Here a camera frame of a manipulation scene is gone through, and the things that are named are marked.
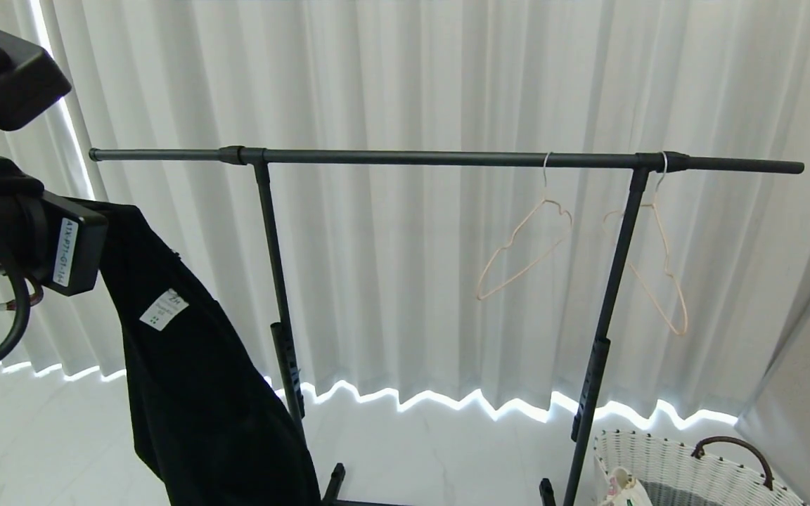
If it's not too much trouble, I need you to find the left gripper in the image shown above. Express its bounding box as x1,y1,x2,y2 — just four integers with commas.
0,144,109,297

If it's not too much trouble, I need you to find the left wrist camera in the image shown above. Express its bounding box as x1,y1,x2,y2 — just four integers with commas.
0,28,72,131

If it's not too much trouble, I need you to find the cream printed garment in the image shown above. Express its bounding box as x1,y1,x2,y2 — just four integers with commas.
598,467,653,506

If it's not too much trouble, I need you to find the white curtain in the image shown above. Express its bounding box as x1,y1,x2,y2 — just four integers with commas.
0,0,810,426

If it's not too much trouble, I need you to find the pink clothes hanger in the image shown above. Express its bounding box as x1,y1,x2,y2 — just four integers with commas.
602,153,689,337
475,153,574,301

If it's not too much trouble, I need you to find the white laundry basket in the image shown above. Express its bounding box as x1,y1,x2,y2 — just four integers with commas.
591,430,810,506

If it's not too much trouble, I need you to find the black short-sleeved shirt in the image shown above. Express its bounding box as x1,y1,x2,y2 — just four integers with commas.
92,202,321,506

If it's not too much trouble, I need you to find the black clothes rack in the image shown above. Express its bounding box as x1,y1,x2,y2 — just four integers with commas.
89,145,805,506

